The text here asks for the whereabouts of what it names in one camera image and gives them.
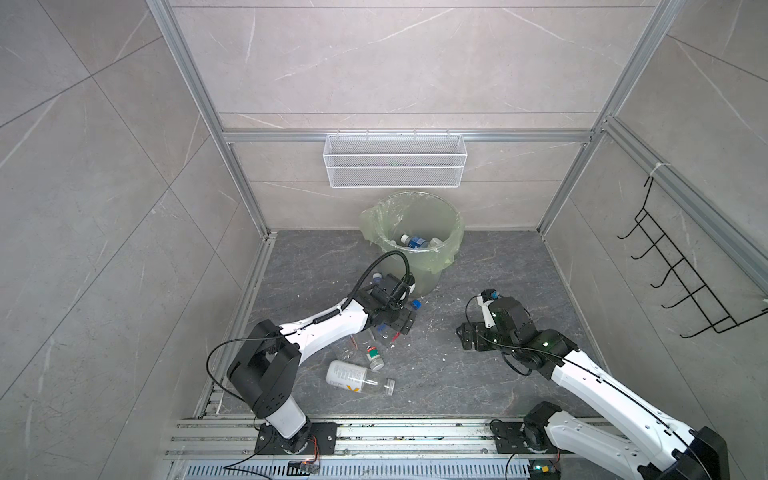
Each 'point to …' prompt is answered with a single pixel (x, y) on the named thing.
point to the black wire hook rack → (719, 319)
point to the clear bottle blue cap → (390, 333)
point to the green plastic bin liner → (415, 213)
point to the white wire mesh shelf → (395, 161)
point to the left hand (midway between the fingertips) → (402, 307)
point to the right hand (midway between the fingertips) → (471, 326)
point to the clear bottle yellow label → (359, 379)
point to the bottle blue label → (416, 242)
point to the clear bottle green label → (435, 242)
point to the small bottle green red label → (373, 356)
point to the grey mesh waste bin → (426, 265)
